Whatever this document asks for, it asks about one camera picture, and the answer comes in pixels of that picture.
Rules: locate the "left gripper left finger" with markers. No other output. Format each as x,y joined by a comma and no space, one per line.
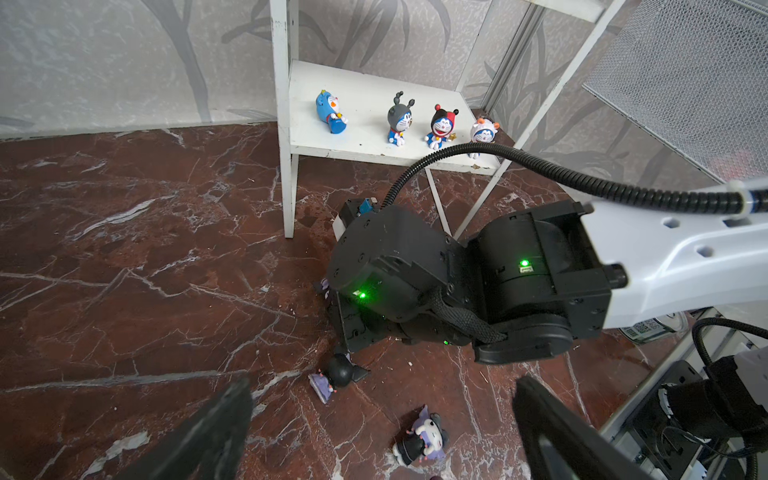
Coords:
207,445

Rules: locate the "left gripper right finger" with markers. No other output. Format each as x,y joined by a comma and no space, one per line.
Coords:
560,445

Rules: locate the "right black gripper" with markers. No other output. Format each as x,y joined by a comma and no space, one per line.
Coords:
357,327

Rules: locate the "small grey bunny figure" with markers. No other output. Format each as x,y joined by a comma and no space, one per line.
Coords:
399,118

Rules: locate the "red hat Doraemon figure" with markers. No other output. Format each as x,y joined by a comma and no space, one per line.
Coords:
442,126

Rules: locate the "blue cup toy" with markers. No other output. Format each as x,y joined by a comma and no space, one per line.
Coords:
328,111

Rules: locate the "white hooded Doraemon figure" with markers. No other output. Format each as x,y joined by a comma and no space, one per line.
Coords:
484,130

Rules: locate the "purple dress Kuromi figure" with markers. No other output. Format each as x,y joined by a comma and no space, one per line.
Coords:
322,287

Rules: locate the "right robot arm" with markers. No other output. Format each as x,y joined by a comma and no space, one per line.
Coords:
531,282

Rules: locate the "white two-tier metal shelf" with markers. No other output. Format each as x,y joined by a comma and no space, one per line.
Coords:
363,99

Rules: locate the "black Kuromi figure lying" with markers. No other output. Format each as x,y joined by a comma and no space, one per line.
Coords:
339,373

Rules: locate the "purple striped Kuromi figure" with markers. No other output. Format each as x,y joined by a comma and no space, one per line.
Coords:
426,440

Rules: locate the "silver tin can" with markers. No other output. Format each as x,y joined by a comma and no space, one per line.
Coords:
657,328

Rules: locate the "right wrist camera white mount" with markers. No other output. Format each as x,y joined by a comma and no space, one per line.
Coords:
351,210

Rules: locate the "white wire mesh basket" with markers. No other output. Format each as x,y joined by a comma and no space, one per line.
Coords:
693,74

